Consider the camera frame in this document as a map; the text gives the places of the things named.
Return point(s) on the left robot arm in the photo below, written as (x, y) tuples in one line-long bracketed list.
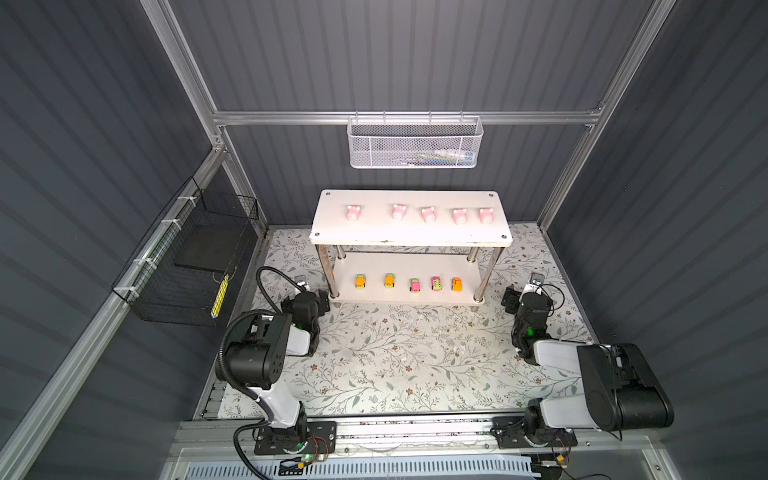
[(254, 349)]

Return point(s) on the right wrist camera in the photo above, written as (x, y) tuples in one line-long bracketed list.
[(534, 283)]

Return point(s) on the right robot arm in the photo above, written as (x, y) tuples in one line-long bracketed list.
[(620, 390)]

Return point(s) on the white wire mesh basket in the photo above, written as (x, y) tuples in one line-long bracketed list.
[(376, 142)]

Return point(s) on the black wire basket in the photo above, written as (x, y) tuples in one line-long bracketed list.
[(210, 232)]

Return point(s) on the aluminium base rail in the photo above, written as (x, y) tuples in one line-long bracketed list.
[(421, 446)]

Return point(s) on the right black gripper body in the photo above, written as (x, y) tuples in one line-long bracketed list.
[(514, 298)]

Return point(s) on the yellow green marker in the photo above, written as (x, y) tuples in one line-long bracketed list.
[(219, 299)]

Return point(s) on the white two-tier shelf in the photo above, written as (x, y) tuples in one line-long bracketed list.
[(376, 245)]

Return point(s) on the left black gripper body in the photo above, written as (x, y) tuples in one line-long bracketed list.
[(319, 305)]

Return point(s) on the items in white basket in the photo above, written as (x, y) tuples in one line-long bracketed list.
[(445, 157)]

